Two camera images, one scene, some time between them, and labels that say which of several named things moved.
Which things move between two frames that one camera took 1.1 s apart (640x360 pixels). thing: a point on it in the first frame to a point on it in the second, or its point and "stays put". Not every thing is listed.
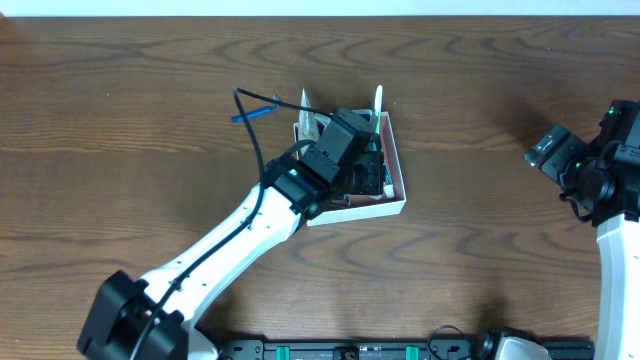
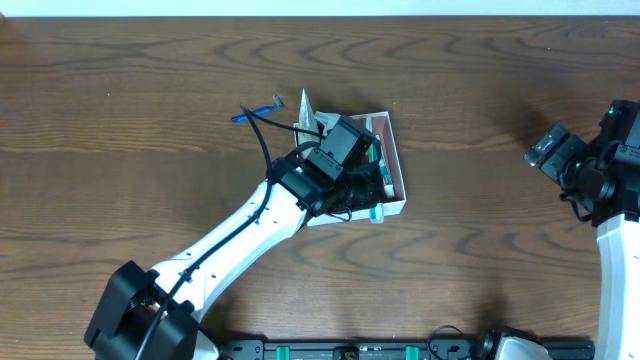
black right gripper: x=552 y=151 stays put
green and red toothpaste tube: x=388 y=185 stays put
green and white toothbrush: x=377 y=107 to x=376 y=208
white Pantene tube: x=307 y=124 stays put
